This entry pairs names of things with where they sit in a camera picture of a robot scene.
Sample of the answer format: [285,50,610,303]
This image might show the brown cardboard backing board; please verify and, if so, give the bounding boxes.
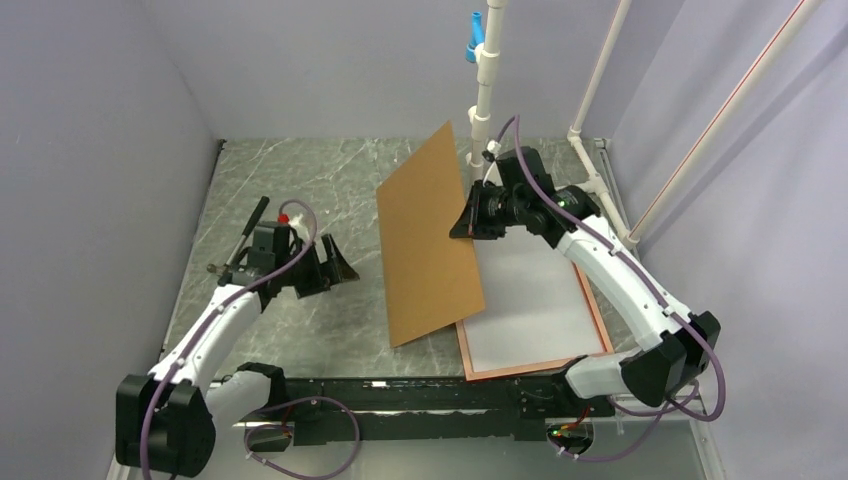
[376,122,485,347]

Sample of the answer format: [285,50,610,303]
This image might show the white pole with red stripe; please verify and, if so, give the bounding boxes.
[623,0,822,247]

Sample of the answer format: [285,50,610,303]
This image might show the black handled hammer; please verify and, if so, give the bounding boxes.
[206,196,270,276]

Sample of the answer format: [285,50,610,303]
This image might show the blue pipe fitting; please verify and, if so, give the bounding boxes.
[465,11,485,64]

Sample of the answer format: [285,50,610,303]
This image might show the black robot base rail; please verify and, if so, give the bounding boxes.
[243,375,615,446]

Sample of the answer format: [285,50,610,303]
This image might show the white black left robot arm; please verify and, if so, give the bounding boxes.
[115,216,359,478]

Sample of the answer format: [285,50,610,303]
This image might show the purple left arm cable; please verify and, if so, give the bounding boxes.
[139,199,362,480]

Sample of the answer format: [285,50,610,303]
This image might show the aluminium extrusion frame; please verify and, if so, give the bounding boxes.
[115,143,721,479]

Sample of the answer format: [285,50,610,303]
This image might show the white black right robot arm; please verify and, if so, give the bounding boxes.
[449,146,721,415]

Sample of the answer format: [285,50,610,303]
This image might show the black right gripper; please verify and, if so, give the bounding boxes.
[449,179,526,240]

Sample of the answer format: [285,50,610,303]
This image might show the red picture frame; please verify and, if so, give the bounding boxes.
[454,261,615,384]

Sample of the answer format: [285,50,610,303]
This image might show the printed photo sheet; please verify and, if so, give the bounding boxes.
[460,235,609,376]

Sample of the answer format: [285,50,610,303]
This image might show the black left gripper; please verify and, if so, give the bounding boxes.
[276,234,358,299]

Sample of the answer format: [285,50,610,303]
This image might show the white PVC pipe stand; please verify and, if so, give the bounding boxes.
[462,1,635,248]

